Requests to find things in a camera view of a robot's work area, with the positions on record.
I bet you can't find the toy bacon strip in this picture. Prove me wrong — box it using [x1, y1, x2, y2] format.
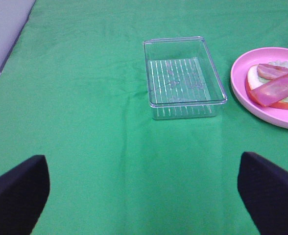
[249, 74, 288, 107]
[257, 64, 288, 80]

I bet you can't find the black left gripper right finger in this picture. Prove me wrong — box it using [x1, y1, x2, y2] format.
[237, 152, 288, 235]

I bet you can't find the pink round plate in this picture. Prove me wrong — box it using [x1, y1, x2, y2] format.
[230, 47, 288, 129]

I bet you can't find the toy bread slice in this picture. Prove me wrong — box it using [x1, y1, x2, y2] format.
[245, 65, 288, 110]

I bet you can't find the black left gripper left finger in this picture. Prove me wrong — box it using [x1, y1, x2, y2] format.
[0, 155, 50, 235]

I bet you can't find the green tablecloth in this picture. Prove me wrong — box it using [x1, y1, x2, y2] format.
[0, 0, 288, 235]

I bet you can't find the left clear plastic tray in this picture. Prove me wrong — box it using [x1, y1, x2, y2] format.
[143, 36, 227, 120]

